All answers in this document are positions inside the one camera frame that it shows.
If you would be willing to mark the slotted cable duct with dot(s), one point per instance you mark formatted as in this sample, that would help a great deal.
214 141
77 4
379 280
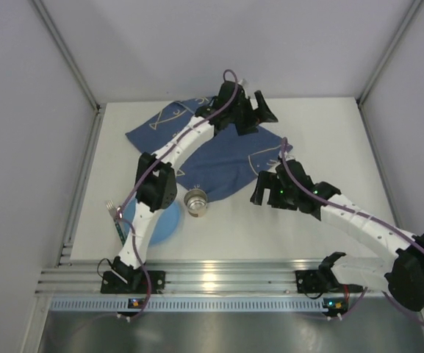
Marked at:
162 304

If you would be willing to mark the aluminium frame rail right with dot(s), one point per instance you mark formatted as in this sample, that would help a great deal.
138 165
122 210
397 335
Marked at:
402 28

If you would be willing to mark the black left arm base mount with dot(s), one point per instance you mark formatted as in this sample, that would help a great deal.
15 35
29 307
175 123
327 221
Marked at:
123 279

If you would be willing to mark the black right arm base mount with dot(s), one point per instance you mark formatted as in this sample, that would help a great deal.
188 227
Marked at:
313 283

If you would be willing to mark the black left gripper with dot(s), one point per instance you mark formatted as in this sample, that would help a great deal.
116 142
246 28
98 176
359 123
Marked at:
250 113

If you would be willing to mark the aluminium frame rail left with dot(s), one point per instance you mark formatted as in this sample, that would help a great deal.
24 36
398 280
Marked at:
72 217

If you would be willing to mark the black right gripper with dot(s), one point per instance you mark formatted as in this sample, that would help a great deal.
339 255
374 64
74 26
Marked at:
267 189

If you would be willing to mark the stainless steel cup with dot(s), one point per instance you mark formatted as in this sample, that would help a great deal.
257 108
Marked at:
196 202

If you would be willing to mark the light blue plastic plate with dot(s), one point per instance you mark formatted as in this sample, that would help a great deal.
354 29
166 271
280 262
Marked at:
165 227

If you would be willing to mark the aluminium frame rail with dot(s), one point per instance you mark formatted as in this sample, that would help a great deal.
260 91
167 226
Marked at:
72 217
402 28

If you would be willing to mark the fork with green handle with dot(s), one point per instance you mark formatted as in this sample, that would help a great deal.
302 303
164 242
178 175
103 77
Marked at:
113 211

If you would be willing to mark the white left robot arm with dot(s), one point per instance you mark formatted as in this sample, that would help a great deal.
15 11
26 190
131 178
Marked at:
155 184

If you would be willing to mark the blue fish-print placemat cloth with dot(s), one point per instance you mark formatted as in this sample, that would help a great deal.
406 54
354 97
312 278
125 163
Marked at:
220 167

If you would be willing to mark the spoon with green handle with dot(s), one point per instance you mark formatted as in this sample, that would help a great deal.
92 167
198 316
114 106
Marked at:
119 213

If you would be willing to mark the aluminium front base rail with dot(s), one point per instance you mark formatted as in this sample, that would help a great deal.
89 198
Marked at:
209 277

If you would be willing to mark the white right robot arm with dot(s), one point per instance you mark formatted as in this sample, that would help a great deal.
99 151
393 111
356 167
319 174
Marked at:
398 263

